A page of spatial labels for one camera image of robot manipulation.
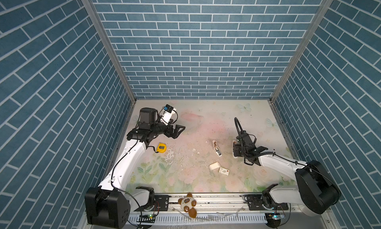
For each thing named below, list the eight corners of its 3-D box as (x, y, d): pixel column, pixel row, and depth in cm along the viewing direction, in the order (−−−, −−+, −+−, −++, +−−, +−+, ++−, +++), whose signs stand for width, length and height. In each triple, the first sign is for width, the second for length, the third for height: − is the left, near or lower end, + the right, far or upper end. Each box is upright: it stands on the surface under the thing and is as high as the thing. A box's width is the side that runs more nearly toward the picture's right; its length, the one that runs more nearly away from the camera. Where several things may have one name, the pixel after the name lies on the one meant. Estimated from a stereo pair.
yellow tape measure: (157, 152, 93) (156, 151, 92) (158, 144, 97) (158, 142, 96) (166, 152, 93) (165, 151, 92) (167, 144, 98) (167, 142, 96)
